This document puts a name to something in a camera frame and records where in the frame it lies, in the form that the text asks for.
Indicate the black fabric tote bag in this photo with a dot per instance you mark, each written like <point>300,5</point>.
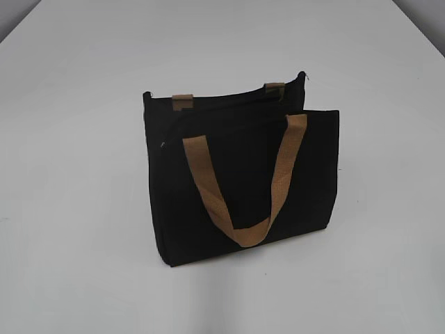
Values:
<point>238,171</point>

